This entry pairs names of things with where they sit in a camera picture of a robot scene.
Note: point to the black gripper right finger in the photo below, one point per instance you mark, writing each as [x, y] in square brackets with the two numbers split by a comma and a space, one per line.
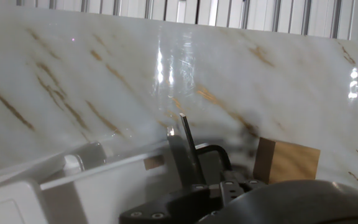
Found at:
[235, 186]

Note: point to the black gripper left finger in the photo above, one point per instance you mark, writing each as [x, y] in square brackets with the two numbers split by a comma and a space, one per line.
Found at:
[179, 207]

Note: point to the large wooden block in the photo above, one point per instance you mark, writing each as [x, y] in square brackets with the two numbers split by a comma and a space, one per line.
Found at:
[286, 161]

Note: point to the white plastic drawer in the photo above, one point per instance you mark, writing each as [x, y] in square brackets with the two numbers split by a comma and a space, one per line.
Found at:
[104, 183]

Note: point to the tiny wooden block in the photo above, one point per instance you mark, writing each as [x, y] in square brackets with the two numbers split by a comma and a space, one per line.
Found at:
[153, 162]

